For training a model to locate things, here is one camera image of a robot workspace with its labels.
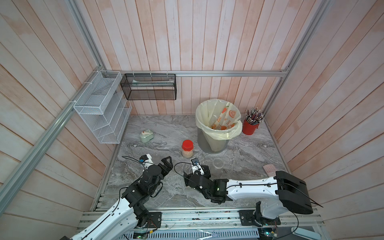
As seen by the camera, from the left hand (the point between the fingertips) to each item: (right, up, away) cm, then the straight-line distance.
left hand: (167, 163), depth 79 cm
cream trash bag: (+32, +26, +18) cm, 45 cm away
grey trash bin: (+24, +8, +17) cm, 30 cm away
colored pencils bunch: (+56, +27, +19) cm, 65 cm away
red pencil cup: (+53, +19, +24) cm, 62 cm away
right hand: (+13, -4, +1) cm, 13 cm away
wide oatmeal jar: (+28, -1, +4) cm, 29 cm away
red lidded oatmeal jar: (+11, +7, +9) cm, 16 cm away
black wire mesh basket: (-15, +47, +18) cm, 52 cm away
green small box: (-18, +14, +22) cm, 31 cm away
